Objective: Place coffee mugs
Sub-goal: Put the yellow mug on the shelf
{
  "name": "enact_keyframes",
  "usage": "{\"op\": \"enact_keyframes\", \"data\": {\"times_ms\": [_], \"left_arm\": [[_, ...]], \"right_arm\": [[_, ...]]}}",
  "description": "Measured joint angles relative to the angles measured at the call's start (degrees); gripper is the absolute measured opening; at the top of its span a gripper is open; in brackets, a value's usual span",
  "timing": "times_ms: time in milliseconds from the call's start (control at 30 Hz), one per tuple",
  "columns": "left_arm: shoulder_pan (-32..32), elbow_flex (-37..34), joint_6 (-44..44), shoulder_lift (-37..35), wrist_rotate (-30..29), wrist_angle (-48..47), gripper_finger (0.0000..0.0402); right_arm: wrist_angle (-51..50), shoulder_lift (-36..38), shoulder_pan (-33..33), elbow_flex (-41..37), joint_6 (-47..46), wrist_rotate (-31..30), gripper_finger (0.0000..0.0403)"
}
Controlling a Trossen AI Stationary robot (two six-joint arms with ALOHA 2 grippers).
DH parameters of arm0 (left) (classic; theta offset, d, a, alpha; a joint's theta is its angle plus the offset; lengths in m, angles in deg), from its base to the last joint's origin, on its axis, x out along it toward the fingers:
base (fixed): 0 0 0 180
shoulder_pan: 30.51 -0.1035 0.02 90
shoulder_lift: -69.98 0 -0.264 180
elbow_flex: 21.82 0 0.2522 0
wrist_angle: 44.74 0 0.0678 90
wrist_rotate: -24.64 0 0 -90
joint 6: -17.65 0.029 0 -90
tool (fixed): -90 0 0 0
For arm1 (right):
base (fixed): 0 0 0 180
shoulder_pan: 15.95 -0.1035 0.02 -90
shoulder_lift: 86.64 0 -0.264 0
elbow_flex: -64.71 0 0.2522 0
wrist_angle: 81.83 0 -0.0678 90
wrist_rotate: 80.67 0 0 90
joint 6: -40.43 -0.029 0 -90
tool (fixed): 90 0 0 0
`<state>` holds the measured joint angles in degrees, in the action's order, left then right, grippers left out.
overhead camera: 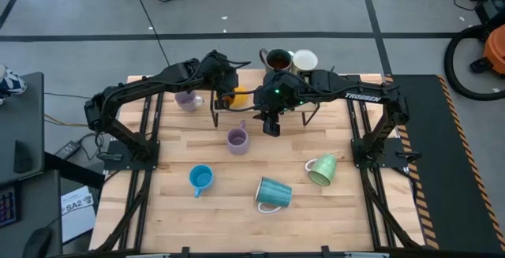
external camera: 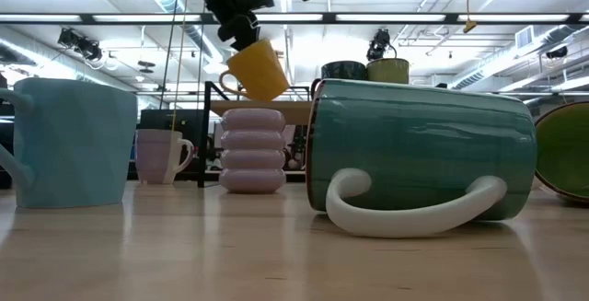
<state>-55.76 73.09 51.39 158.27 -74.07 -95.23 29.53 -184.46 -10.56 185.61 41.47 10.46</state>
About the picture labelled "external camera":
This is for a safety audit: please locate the smooth lilac mug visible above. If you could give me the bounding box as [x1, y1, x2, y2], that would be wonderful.
[134, 128, 195, 186]

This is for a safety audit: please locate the yellow hanging cord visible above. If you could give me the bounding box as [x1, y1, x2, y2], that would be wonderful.
[463, 0, 478, 34]

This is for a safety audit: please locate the wooden shelf black frame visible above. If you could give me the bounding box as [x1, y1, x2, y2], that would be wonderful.
[195, 80, 318, 189]

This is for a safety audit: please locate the dark grey mug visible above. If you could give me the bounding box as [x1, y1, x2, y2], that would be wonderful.
[310, 60, 368, 100]

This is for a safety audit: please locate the black hanging cable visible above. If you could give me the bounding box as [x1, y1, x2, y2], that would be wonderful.
[158, 0, 181, 111]

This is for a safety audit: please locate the light blue faceted mug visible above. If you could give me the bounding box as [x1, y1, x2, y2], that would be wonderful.
[0, 77, 139, 209]

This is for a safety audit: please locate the green mug white handle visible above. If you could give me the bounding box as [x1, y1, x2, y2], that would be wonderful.
[534, 101, 589, 204]

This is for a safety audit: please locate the black ceiling spotlight row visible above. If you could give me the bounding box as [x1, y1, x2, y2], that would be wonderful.
[57, 28, 103, 63]

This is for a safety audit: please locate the ribbed lilac mug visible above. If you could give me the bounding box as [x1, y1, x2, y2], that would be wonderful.
[218, 108, 287, 195]

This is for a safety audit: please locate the teal mug white handle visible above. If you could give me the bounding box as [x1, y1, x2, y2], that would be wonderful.
[304, 78, 538, 239]

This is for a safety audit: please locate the white air vent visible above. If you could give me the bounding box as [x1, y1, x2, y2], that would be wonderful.
[514, 25, 535, 50]

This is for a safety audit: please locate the black overhead beam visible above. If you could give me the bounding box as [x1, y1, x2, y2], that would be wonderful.
[0, 12, 589, 26]

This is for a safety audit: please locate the olive mug white inside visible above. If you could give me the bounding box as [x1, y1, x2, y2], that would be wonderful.
[366, 57, 410, 85]

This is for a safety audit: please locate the yellow mug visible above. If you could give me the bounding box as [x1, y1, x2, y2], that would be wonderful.
[218, 38, 291, 103]

